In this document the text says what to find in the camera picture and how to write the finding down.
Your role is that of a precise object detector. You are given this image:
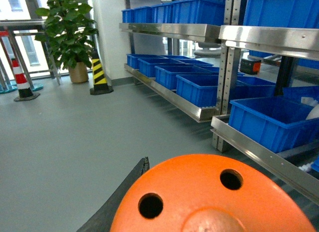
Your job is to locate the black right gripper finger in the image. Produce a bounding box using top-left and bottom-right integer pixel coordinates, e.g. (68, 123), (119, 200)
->
(77, 157), (150, 232)

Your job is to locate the orange cylinder cap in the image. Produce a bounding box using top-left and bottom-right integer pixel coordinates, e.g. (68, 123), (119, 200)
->
(111, 154), (315, 232)

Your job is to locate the steel shelf rack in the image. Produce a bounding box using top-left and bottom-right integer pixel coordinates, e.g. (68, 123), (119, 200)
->
(119, 0), (319, 204)

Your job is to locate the yellow black traffic cone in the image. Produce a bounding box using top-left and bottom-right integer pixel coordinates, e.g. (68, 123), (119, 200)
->
(90, 49), (114, 95)

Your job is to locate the distant red white cone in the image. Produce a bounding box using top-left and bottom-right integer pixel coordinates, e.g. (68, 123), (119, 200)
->
(11, 58), (40, 102)

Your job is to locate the blue plastic bin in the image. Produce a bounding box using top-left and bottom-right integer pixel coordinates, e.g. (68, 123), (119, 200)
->
(127, 54), (164, 69)
(138, 58), (184, 77)
(155, 65), (217, 90)
(176, 74), (218, 107)

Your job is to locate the potted green plant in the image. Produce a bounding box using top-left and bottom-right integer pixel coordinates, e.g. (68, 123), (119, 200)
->
(35, 0), (98, 83)

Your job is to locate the blue bin near rack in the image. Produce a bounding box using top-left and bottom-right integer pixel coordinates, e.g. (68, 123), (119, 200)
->
(228, 96), (319, 153)

